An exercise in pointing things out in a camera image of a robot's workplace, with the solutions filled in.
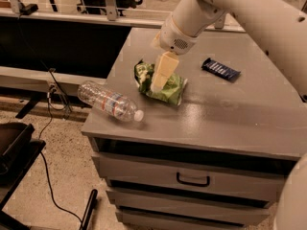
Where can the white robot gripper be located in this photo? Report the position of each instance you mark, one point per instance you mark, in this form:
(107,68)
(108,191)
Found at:
(174,38)

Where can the green jalapeno chip bag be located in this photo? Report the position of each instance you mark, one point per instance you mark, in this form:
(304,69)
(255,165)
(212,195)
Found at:
(168,90)

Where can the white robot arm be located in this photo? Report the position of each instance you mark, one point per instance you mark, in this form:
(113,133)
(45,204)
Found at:
(279,29)

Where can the clear plastic water bottle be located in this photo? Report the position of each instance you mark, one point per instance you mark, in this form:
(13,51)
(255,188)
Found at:
(109,101)

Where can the dark blue candy bar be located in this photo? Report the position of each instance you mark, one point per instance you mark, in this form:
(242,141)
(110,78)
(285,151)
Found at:
(220,70)

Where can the grey drawer cabinet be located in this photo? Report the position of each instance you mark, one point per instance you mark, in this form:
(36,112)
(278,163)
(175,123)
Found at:
(245,134)

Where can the black drawer handle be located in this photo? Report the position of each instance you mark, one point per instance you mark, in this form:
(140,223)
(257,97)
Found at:
(203,181)

